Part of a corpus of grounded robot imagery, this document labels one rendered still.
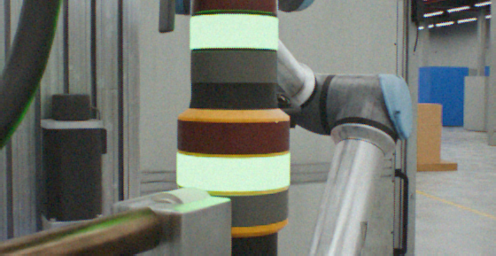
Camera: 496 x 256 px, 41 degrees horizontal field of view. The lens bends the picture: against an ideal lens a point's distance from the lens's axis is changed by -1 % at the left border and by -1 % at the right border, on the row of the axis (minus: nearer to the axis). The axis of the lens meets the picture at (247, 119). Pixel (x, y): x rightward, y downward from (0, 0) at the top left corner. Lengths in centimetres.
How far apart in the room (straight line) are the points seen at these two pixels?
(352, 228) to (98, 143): 42
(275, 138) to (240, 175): 2
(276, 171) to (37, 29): 11
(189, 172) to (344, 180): 89
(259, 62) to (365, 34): 224
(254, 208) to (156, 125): 189
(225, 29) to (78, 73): 90
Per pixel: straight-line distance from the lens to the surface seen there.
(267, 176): 25
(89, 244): 19
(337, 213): 110
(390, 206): 259
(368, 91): 119
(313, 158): 237
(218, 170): 24
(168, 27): 25
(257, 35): 25
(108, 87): 115
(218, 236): 23
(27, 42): 18
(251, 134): 24
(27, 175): 114
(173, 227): 21
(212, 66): 25
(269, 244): 26
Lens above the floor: 159
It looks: 3 degrees down
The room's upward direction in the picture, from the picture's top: straight up
